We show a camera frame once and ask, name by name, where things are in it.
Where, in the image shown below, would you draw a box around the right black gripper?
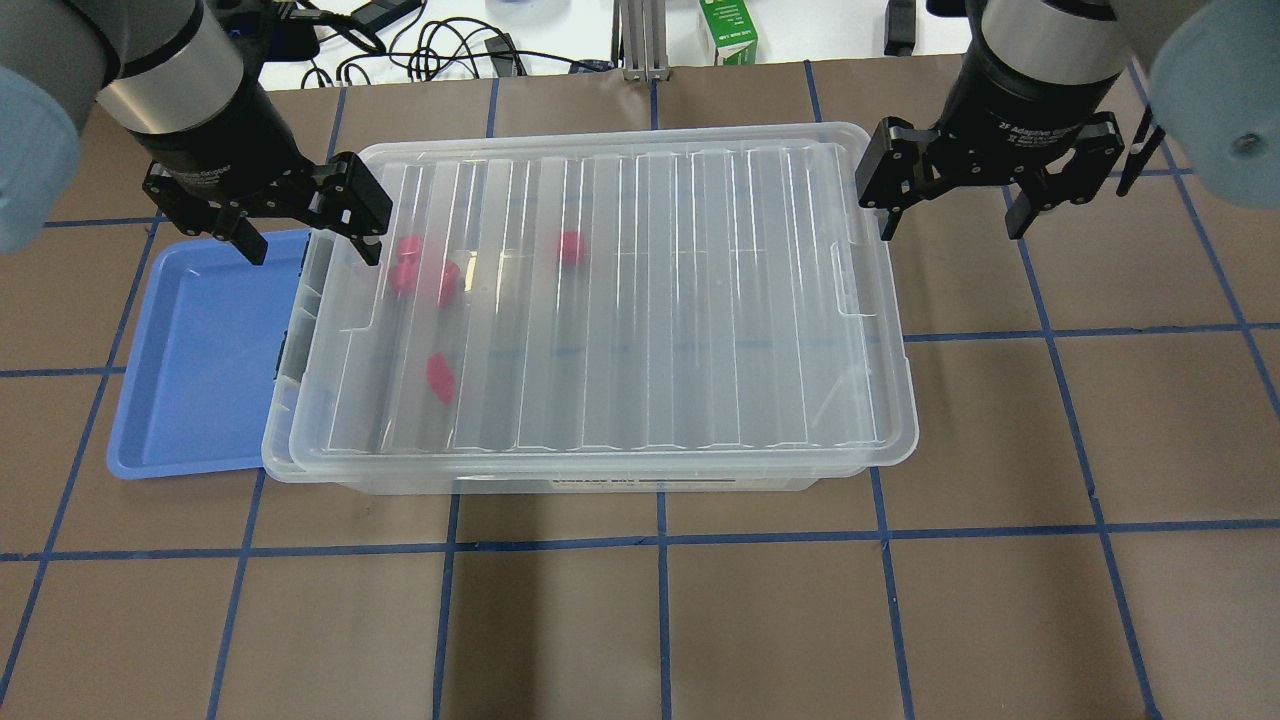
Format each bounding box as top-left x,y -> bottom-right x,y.
856,40 -> 1125,242

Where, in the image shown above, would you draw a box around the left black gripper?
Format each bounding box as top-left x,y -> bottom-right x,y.
141,88 -> 393,266

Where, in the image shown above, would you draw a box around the clear plastic box lid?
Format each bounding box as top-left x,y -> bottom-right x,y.
262,122 -> 919,495

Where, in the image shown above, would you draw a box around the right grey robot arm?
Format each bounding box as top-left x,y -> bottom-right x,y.
855,1 -> 1279,240

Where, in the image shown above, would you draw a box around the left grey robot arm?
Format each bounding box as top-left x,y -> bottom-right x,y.
1,1 -> 393,266

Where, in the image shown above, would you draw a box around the blue plastic tray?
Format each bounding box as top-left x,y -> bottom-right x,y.
106,231 -> 308,480

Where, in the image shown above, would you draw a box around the clear plastic storage box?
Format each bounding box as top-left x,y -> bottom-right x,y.
262,231 -> 911,495

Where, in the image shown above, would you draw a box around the black device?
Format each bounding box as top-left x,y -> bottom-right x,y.
882,0 -> 916,56

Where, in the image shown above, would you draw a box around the green white carton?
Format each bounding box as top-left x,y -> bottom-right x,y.
696,0 -> 760,67

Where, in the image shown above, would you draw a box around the grey metal stand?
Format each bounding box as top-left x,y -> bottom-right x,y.
611,0 -> 671,83

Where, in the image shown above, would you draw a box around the black cables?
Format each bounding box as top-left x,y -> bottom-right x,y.
291,0 -> 611,88

